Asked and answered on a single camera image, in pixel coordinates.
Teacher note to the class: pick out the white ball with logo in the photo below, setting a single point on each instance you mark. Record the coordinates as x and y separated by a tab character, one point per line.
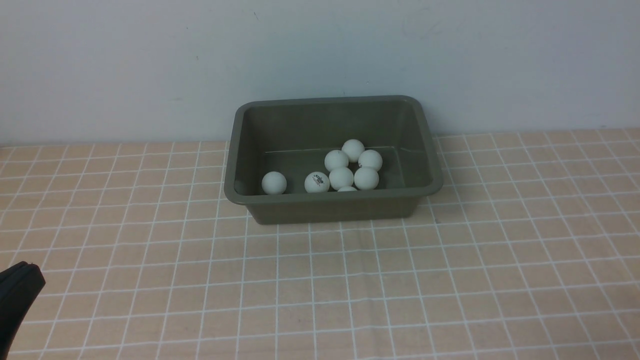
316	182

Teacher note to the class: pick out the olive green plastic bin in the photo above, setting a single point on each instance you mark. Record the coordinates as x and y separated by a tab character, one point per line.
293	136

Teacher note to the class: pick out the white ball with print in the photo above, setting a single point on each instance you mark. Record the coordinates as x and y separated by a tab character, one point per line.
353	148

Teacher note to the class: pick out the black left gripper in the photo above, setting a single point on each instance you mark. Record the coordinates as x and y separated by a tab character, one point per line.
20	285

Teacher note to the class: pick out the plain white ball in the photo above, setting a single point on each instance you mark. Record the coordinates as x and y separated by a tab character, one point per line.
366	178

